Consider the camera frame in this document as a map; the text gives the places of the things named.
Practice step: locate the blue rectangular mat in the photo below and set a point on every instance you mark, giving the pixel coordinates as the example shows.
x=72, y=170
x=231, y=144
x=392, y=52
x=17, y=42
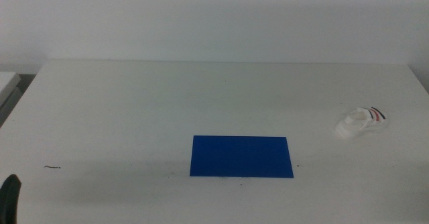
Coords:
x=241, y=157

